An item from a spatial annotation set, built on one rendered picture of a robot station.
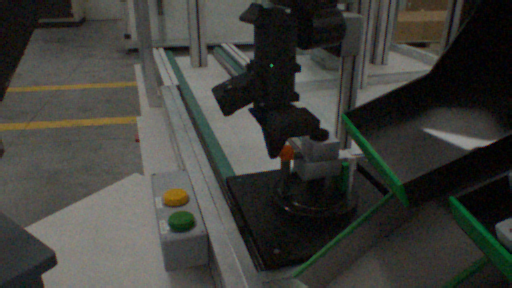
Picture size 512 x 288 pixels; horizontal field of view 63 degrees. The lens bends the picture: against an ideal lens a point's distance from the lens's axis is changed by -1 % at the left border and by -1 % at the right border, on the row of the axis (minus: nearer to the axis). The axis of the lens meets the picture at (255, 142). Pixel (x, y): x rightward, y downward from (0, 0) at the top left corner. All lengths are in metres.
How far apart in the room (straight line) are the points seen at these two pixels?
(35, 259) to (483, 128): 0.44
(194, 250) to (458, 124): 0.43
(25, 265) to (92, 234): 0.38
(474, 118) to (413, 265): 0.16
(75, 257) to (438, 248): 0.60
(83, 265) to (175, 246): 0.20
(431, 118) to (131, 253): 0.57
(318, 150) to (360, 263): 0.21
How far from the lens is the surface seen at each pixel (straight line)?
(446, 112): 0.40
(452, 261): 0.44
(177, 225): 0.66
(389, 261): 0.48
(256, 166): 0.92
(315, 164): 0.65
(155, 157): 1.10
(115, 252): 0.81
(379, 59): 1.96
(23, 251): 0.52
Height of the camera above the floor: 1.36
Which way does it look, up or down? 26 degrees down
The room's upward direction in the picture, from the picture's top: straight up
